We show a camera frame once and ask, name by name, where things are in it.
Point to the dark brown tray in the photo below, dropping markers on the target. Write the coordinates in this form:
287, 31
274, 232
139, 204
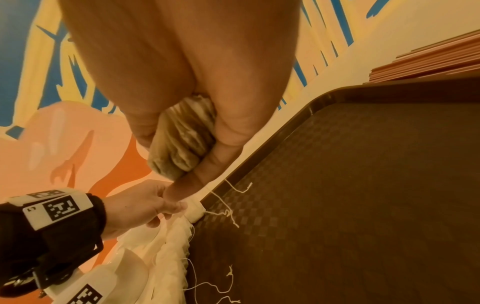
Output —
360, 202

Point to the row of tea bags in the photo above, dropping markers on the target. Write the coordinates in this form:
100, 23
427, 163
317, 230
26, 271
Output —
169, 255

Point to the black marker wristband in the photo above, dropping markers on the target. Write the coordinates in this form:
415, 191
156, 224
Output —
52, 237

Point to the bunch of tea bags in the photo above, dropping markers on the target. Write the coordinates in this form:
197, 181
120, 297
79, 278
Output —
184, 136

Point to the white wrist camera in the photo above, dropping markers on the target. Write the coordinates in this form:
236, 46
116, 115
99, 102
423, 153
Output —
105, 282

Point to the person's left hand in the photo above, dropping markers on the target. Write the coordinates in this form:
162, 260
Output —
135, 205

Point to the person's right hand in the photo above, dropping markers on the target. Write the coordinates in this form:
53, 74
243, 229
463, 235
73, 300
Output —
217, 53

